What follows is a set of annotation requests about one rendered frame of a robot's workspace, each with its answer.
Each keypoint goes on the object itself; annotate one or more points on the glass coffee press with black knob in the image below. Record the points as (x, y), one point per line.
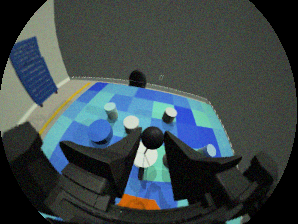
(152, 139)

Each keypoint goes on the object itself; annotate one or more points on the grey cylinder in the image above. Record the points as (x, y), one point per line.
(131, 123)
(111, 109)
(208, 150)
(169, 115)

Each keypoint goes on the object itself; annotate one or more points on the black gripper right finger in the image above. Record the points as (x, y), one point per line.
(189, 169)

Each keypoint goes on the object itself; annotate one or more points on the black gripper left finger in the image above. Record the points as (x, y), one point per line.
(114, 163)

